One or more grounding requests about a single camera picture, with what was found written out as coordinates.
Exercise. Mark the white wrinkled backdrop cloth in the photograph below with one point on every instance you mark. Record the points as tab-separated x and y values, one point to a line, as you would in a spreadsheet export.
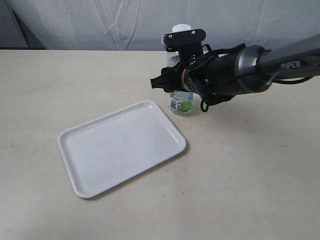
138	25

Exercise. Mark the white rectangular plastic tray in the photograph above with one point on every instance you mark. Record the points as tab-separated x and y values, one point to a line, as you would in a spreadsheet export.
107	151

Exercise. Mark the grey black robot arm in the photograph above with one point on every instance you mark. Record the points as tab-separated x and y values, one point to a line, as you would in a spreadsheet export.
219	75

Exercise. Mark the clear plastic drink bottle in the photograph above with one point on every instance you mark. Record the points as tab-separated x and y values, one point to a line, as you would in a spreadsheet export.
180	102

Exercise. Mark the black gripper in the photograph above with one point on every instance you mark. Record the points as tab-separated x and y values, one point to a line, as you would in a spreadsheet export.
187	78

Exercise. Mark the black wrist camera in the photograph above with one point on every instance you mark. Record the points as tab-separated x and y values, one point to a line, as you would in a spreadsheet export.
183	41

